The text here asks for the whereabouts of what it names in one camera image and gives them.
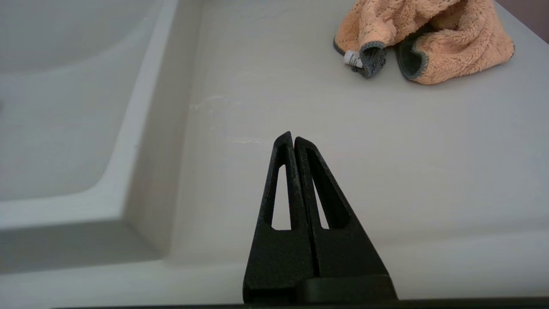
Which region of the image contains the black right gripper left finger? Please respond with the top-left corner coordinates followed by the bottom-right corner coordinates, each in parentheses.
top-left (243, 131), bottom-right (319, 303)

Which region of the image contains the orange microfibre cloth grey trim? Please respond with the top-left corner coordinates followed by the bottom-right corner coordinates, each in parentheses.
top-left (333, 0), bottom-right (515, 85)

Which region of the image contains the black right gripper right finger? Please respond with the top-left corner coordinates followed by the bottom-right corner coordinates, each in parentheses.
top-left (294, 136), bottom-right (390, 277)

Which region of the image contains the white ceramic sink basin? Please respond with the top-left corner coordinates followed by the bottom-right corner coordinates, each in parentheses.
top-left (0, 0), bottom-right (202, 275)

